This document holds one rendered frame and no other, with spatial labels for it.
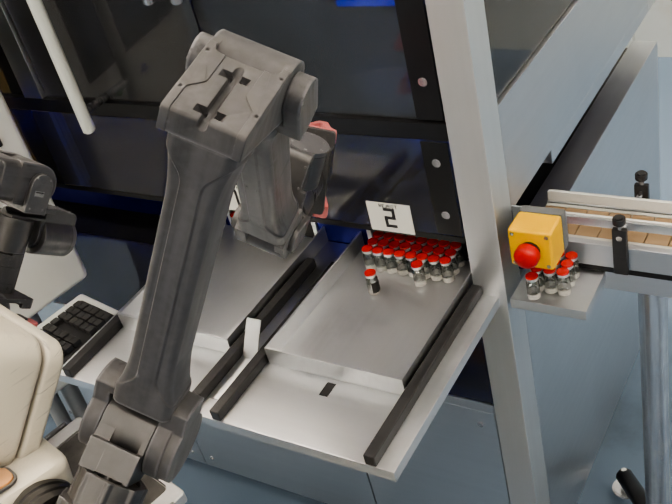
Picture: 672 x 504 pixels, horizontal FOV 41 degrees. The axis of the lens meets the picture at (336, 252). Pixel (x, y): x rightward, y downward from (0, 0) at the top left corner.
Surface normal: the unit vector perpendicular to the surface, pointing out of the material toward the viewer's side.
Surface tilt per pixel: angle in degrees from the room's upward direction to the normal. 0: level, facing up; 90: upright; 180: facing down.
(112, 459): 49
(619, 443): 0
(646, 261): 90
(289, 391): 0
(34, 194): 99
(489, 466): 90
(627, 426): 0
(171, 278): 80
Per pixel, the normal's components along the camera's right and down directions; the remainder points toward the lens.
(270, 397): -0.22, -0.80
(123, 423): -0.05, -0.16
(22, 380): 0.72, 0.26
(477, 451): -0.48, 0.59
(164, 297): -0.29, 0.46
